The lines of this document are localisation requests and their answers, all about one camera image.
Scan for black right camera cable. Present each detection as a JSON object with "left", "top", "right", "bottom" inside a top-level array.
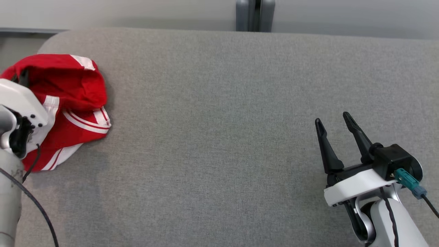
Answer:
[{"left": 421, "top": 194, "right": 439, "bottom": 219}]

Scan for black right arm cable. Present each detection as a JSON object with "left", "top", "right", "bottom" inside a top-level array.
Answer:
[{"left": 379, "top": 187, "right": 400, "bottom": 247}]

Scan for grey fabric sofa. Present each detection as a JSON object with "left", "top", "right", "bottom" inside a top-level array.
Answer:
[{"left": 14, "top": 27, "right": 439, "bottom": 247}]

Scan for red white sports jersey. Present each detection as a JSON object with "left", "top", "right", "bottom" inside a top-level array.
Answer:
[{"left": 0, "top": 54, "right": 112, "bottom": 172}]

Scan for grey metal partition post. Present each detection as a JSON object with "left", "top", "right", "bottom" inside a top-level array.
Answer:
[{"left": 236, "top": 0, "right": 276, "bottom": 33}]

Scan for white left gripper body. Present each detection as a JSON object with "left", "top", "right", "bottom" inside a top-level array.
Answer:
[{"left": 0, "top": 79, "right": 49, "bottom": 158}]

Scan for teal right camera connector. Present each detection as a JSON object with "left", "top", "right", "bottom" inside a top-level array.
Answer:
[{"left": 394, "top": 168, "right": 427, "bottom": 199}]

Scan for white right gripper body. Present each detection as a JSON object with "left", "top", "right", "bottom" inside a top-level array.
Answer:
[{"left": 324, "top": 163, "right": 402, "bottom": 239}]

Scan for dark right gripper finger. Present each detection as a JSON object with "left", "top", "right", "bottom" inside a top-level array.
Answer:
[
  {"left": 315, "top": 118, "right": 344, "bottom": 174},
  {"left": 343, "top": 112, "right": 373, "bottom": 163}
]

